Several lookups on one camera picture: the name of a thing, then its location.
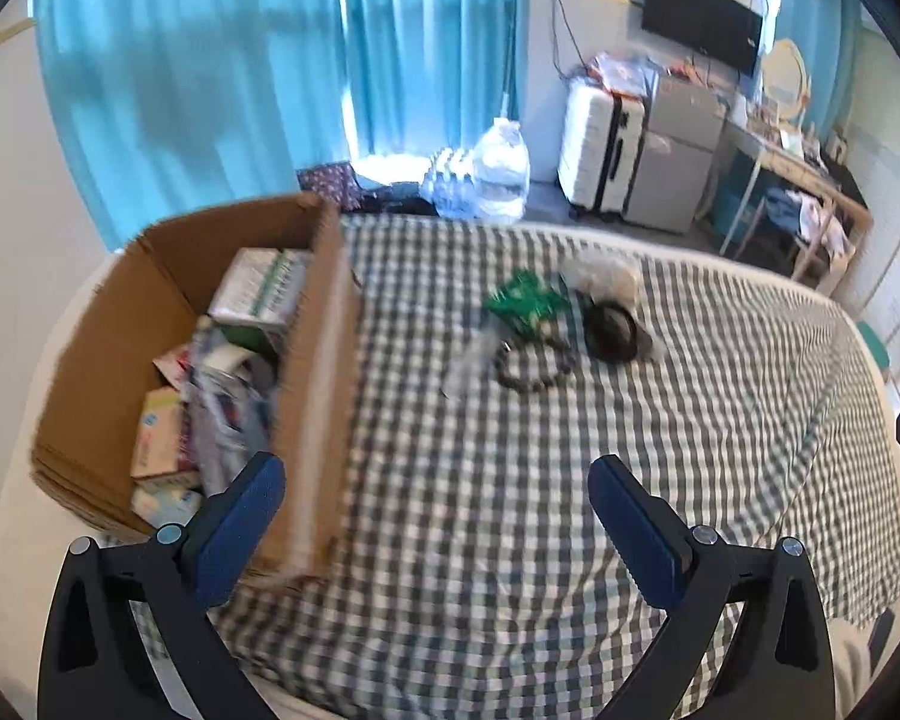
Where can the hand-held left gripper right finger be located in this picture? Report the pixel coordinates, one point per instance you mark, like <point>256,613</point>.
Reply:
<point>630,525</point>

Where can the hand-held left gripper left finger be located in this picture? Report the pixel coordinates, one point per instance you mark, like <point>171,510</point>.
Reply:
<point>244,525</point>

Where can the cardboard box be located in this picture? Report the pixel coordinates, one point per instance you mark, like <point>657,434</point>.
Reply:
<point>322,390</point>

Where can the green medicine box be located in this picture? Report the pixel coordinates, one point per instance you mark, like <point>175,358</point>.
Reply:
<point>259,289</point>

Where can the white and blue packet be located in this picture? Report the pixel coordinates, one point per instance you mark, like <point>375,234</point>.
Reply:
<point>165,502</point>

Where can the pale small carton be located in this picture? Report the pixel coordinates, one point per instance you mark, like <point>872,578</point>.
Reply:
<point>157,427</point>

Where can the checked bed sheet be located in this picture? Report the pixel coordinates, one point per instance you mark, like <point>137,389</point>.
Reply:
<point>495,502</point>

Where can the red and white carton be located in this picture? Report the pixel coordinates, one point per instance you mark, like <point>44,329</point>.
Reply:
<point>172,366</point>

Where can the black leather case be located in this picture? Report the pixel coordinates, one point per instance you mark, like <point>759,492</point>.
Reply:
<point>607,330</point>

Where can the green snack packet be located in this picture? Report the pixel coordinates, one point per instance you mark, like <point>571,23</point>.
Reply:
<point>525,300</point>

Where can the crumpled white plastic bag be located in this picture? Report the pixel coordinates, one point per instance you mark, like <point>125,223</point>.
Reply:
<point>600,274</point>

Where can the teal plastic stool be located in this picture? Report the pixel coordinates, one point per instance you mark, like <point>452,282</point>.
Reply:
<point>877,352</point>

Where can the dark patterned bag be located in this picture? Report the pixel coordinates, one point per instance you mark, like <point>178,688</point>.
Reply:
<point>330,184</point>

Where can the wooden chair with clothes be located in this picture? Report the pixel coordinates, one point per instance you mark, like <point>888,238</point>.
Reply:
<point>817,225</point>

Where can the grey fridge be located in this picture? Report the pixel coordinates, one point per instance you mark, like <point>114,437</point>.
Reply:
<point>675,150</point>

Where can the large clear water bottle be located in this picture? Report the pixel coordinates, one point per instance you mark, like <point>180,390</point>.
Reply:
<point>502,165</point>

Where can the white suitcase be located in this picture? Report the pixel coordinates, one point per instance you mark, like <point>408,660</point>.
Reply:
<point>592,142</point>

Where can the pack of water bottles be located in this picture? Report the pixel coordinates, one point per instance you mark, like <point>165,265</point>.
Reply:
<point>450,180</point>

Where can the wooden desk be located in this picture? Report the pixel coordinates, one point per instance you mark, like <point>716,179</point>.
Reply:
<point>787,161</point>

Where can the blue curtain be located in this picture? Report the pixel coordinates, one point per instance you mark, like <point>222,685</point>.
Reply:
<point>195,52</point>

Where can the oval table mirror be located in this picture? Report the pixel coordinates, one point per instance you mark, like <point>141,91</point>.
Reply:
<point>784,75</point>

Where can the black flat television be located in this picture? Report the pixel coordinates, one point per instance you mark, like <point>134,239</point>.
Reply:
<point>697,15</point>

